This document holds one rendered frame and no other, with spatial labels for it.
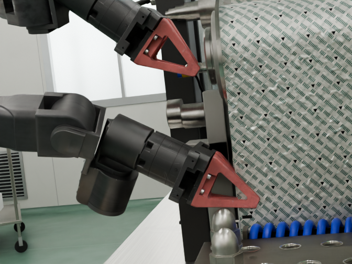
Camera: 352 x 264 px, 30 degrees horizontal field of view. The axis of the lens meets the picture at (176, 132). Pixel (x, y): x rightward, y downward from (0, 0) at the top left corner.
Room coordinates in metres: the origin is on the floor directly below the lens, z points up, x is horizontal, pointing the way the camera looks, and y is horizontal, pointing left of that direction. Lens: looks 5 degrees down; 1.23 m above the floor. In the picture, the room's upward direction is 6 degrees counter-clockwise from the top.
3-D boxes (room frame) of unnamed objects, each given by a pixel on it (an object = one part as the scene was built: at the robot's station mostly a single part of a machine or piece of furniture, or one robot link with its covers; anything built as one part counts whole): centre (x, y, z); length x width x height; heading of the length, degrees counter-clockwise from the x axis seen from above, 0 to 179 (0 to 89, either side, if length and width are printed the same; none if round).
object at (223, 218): (0.73, -0.04, 1.05); 0.04 x 0.04 x 0.04
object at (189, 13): (1.12, -0.04, 1.33); 0.06 x 0.03 x 0.03; 80
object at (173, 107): (0.91, 0.00, 1.18); 0.04 x 0.02 x 0.04; 170
